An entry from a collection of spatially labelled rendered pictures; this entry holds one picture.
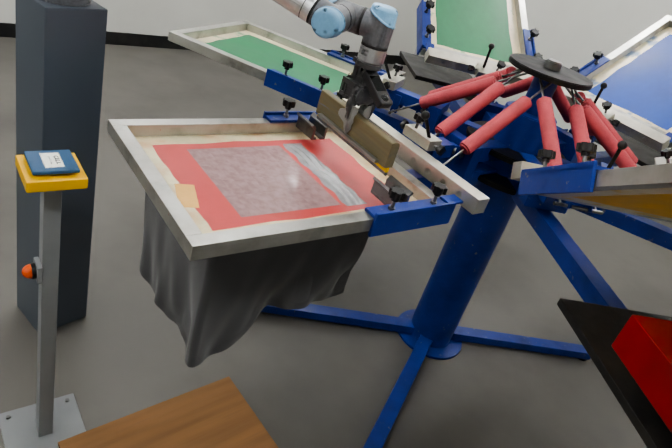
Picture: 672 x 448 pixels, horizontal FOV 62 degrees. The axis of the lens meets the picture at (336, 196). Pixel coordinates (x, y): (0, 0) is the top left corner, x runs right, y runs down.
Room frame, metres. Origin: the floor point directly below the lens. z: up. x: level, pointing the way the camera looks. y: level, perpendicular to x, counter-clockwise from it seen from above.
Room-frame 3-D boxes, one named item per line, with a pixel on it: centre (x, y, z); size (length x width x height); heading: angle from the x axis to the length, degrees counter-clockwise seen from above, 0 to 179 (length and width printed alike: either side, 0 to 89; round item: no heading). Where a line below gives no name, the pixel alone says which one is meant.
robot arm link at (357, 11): (1.56, 0.12, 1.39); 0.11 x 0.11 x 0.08; 80
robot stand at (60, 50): (1.57, 0.92, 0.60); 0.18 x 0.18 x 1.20; 57
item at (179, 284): (1.20, 0.37, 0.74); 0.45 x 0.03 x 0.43; 43
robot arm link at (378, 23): (1.56, 0.02, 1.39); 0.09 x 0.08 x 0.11; 80
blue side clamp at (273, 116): (1.77, 0.17, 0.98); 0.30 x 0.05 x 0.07; 133
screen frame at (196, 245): (1.40, 0.16, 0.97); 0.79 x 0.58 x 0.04; 133
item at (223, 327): (1.21, 0.06, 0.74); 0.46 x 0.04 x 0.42; 133
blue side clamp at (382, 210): (1.36, -0.21, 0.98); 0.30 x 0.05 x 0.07; 133
